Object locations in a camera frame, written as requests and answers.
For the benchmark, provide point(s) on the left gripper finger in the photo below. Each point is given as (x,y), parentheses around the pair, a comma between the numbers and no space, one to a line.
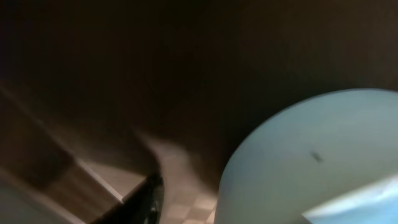
(141,206)

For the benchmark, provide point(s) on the light blue bowl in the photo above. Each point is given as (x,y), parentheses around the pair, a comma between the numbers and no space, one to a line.
(329,159)

